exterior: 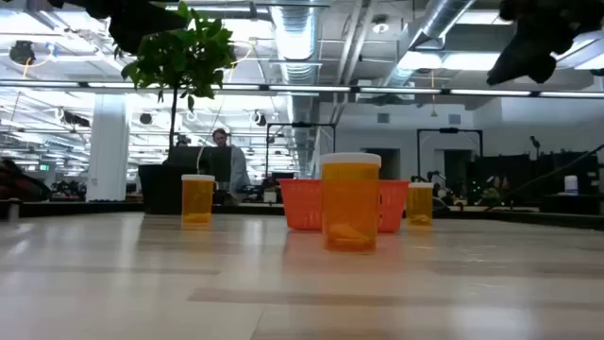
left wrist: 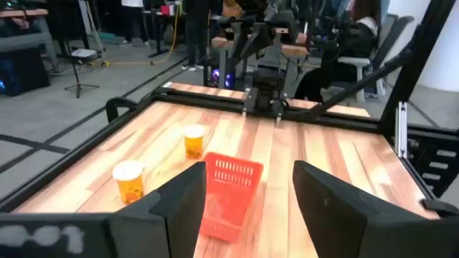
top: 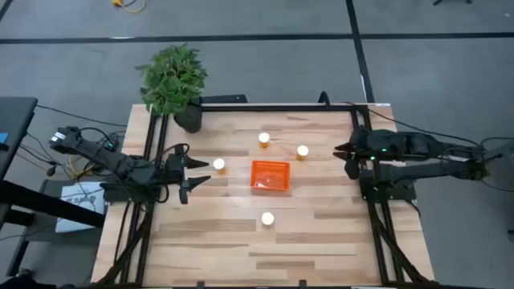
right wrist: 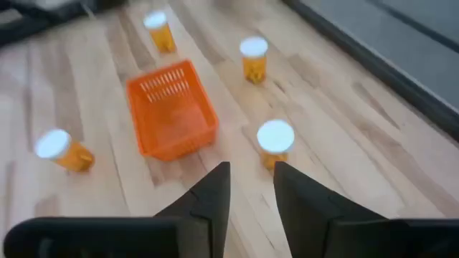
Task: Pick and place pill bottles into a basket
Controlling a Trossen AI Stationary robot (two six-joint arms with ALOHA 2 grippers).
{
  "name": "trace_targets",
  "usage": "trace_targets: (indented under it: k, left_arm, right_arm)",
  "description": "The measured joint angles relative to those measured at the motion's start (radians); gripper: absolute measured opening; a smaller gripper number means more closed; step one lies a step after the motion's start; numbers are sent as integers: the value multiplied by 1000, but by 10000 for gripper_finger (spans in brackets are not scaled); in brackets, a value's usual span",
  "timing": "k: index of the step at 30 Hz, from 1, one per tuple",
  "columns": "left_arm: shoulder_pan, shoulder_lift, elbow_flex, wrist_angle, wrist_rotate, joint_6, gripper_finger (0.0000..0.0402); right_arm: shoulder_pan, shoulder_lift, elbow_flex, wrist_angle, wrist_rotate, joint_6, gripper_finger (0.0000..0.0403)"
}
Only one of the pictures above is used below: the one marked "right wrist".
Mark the black aluminium table frame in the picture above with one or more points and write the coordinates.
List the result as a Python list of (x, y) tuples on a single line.
[(394, 82)]

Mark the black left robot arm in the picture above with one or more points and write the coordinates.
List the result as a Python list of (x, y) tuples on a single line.
[(71, 14)]

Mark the orange plastic basket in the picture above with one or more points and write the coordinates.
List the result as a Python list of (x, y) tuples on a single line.
[(172, 118)]

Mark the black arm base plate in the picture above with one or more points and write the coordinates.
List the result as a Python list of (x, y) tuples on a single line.
[(18, 32)]

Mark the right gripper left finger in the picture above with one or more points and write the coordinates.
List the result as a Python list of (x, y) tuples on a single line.
[(209, 208)]

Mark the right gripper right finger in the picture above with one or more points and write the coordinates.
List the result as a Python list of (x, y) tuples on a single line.
[(305, 211)]

